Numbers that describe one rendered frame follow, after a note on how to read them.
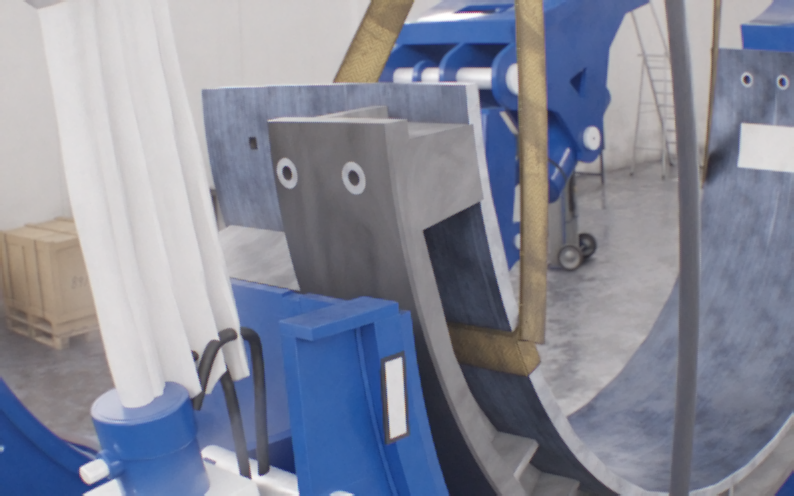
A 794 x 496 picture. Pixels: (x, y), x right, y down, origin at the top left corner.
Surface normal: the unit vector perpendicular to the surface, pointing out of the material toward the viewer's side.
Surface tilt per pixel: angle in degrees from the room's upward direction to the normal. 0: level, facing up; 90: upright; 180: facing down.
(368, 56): 103
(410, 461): 90
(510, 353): 115
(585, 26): 90
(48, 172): 90
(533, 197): 82
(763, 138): 75
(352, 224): 99
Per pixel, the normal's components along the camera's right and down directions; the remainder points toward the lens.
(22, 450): 0.72, 0.09
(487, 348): -0.62, 0.58
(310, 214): -0.69, 0.32
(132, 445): -0.07, 0.30
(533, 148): 0.81, -0.09
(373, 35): 0.47, 0.37
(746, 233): -0.62, -0.42
